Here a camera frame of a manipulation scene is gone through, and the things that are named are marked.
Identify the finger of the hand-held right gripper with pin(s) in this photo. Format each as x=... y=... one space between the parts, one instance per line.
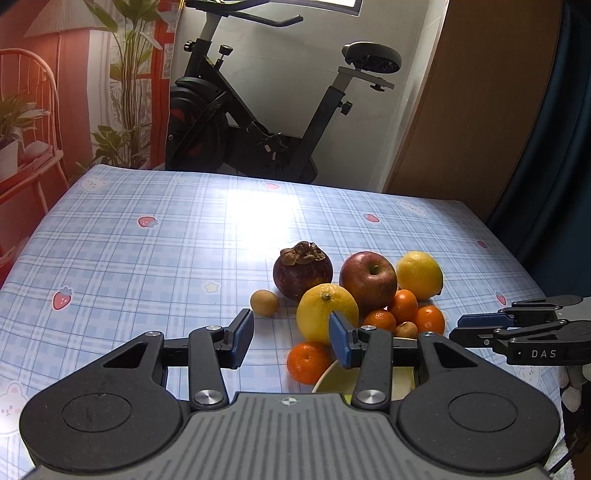
x=471 y=337
x=478 y=321

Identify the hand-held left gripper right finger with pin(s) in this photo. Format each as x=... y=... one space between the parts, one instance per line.
x=339 y=342

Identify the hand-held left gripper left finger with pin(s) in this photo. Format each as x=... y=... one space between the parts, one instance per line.
x=244 y=338

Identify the yellow lemon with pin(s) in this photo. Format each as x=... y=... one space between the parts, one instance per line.
x=318 y=314
x=419 y=276

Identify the small orange mandarin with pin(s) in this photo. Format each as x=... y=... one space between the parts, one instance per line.
x=379 y=321
x=402 y=304
x=308 y=363
x=430 y=319

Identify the small brown longan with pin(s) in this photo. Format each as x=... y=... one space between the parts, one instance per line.
x=264 y=303
x=406 y=330

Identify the pale yellow bowl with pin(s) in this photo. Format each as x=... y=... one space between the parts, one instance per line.
x=334 y=383

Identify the red apple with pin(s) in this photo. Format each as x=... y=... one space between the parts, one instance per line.
x=367 y=282

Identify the dark purple mangosteen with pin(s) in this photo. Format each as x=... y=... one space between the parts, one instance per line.
x=300 y=279

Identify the person's right hand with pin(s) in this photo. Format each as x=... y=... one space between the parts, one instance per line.
x=576 y=385

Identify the blue plaid tablecloth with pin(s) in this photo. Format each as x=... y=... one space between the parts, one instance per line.
x=138 y=258

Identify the dark blue curtain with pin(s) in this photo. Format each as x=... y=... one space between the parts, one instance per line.
x=554 y=161

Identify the brown wooden door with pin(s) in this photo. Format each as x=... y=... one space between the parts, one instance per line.
x=466 y=106

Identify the black exercise bike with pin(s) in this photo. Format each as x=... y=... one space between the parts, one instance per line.
x=258 y=110

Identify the pink room scene backdrop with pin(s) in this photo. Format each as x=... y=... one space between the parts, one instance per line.
x=69 y=92

